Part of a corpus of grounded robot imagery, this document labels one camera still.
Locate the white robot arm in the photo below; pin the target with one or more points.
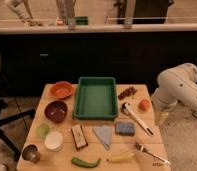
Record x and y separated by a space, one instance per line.
175 84

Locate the orange bowl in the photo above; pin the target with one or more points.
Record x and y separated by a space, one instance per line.
62 89

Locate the dark red bowl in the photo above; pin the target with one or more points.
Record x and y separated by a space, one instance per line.
56 111

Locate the green plastic tray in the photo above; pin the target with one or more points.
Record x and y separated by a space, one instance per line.
96 99

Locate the bunch of dark grapes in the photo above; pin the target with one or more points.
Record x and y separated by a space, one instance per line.
127 92

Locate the grey folded cloth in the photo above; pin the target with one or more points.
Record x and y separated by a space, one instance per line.
104 134

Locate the blue sponge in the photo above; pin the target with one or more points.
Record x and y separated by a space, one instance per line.
125 128

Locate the orange round fruit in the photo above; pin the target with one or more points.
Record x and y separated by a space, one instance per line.
144 104

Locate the brown rectangular block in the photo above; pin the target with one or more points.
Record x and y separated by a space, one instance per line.
79 137

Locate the white round container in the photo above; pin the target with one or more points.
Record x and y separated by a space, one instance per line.
54 141

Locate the small green cup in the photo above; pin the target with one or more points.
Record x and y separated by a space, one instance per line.
42 130

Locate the metal fork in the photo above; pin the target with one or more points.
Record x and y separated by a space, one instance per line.
143 149

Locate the metal cup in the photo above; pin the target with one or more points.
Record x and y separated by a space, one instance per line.
31 153

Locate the white handled utensil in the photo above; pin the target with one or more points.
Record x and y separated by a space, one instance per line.
127 109

